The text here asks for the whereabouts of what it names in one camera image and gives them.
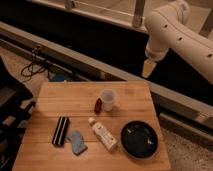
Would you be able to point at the dark ceramic bowl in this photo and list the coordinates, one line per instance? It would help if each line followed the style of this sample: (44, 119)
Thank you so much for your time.
(139, 139)

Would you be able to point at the black chair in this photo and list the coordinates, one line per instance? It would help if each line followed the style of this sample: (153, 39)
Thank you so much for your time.
(12, 94)

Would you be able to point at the translucent plastic cup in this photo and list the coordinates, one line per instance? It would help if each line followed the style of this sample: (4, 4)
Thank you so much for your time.
(108, 97)

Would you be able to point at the blue object on floor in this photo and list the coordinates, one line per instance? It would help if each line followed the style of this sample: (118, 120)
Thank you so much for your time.
(57, 78)

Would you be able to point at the black white striped box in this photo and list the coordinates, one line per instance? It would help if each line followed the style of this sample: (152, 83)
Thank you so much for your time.
(60, 132)

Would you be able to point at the small brown bottle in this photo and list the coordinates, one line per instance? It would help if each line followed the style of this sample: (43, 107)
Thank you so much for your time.
(98, 106)

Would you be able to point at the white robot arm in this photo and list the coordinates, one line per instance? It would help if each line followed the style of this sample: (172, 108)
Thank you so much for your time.
(167, 30)

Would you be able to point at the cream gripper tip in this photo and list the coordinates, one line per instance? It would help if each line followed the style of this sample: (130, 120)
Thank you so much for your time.
(148, 67)

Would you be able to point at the white lotion bottle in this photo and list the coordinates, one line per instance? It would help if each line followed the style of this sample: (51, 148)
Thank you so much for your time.
(103, 134)

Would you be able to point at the blue cloth mitt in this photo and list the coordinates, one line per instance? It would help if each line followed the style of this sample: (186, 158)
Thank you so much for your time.
(77, 142)

